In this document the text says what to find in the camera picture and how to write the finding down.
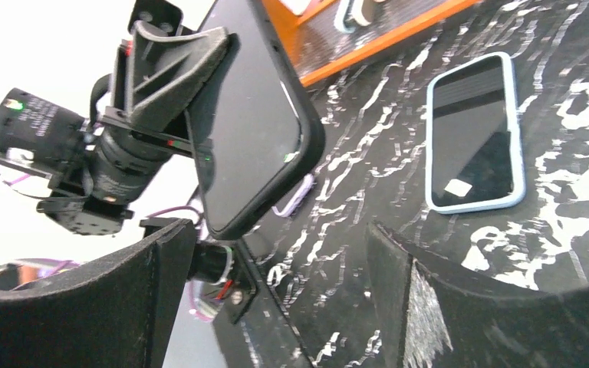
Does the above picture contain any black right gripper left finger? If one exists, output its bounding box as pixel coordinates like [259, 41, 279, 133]
[0, 220, 197, 367]

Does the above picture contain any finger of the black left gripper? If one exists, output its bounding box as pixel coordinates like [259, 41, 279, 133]
[124, 21, 229, 130]

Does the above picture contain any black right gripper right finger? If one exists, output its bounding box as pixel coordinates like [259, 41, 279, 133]
[366, 222, 589, 367]

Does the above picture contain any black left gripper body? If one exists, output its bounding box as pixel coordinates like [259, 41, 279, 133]
[0, 1, 201, 236]

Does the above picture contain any black phone case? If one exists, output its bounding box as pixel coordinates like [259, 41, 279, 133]
[188, 1, 325, 240]

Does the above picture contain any phone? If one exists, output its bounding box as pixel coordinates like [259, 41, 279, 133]
[271, 173, 315, 218]
[425, 51, 526, 215]

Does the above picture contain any phone in purple case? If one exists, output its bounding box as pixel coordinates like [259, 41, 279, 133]
[271, 173, 315, 218]

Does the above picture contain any orange wooden shelf rack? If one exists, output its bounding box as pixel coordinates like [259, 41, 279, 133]
[262, 1, 475, 87]

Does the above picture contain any white pink tape dispenser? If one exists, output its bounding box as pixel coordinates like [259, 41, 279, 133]
[333, 0, 383, 34]

